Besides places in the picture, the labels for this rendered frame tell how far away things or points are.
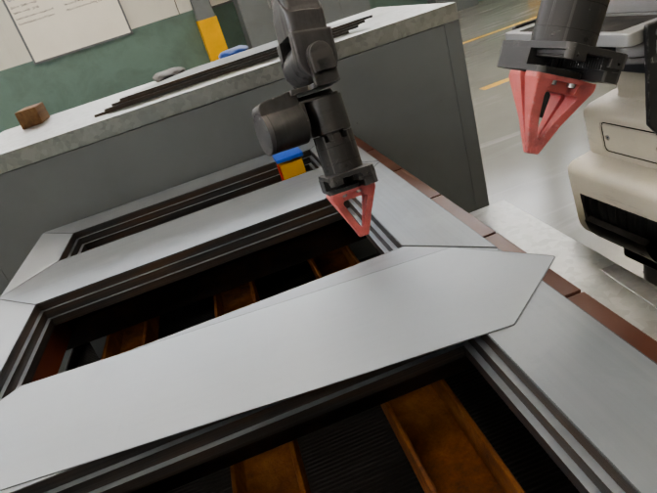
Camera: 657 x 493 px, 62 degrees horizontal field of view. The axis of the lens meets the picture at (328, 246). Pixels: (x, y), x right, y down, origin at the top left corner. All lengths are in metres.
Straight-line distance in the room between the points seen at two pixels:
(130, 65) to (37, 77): 1.38
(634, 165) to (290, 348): 0.63
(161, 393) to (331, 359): 0.19
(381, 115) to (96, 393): 1.01
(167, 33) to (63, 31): 1.52
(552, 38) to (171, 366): 0.52
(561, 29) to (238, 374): 0.45
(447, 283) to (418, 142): 0.90
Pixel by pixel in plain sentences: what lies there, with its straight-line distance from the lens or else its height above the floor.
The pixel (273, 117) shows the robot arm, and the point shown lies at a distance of 0.73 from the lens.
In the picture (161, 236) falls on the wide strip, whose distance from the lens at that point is 1.07.
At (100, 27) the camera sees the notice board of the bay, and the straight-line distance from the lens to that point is 9.62.
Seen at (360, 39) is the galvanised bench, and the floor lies 1.04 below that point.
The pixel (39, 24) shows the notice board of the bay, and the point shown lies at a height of 1.73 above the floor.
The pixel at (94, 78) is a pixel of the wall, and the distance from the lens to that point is 9.68.
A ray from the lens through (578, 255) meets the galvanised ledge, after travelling 0.99.
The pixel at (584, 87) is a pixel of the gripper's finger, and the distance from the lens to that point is 0.57.
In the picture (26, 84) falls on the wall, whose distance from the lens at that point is 9.82.
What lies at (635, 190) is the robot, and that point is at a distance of 0.94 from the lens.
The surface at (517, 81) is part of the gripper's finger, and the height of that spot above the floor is 1.06.
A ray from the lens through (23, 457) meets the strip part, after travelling 0.67.
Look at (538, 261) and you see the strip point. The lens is 0.64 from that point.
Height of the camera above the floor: 1.20
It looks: 26 degrees down
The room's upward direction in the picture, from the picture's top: 18 degrees counter-clockwise
